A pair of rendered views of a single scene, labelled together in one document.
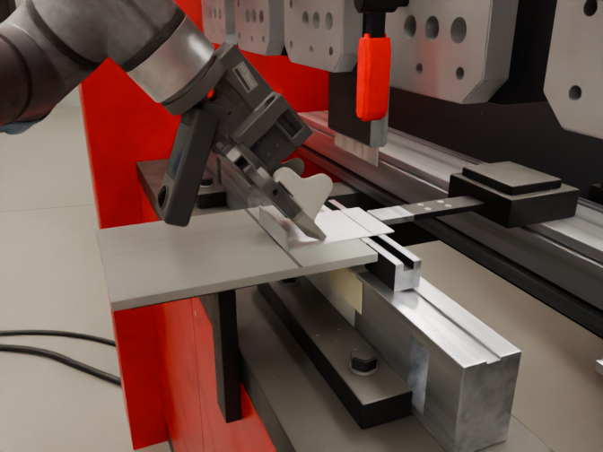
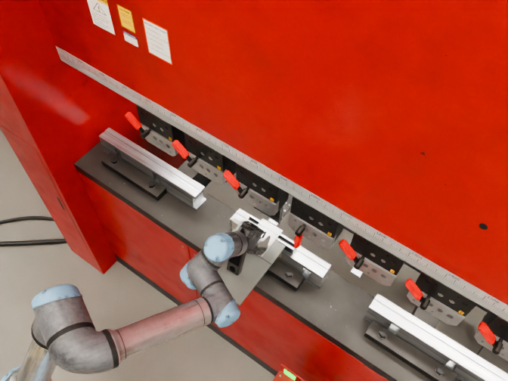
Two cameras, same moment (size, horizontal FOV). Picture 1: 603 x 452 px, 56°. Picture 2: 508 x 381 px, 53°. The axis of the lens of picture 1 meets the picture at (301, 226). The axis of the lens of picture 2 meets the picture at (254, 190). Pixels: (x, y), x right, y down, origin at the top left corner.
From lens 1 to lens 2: 1.38 m
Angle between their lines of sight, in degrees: 42
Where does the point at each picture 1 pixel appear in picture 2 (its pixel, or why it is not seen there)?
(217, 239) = not seen: hidden behind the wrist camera
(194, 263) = (243, 277)
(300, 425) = (281, 298)
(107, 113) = (54, 153)
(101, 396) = (57, 255)
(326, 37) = (265, 207)
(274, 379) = (264, 286)
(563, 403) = not seen: hidden behind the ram
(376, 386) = (295, 280)
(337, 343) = (277, 268)
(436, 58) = (315, 239)
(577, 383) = not seen: hidden behind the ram
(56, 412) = (40, 276)
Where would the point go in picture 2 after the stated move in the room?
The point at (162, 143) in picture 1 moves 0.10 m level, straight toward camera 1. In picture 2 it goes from (83, 147) to (98, 160)
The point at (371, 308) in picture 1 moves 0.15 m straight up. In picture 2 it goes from (285, 258) to (289, 236)
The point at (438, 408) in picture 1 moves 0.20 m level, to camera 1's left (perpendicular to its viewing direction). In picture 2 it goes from (314, 281) to (265, 310)
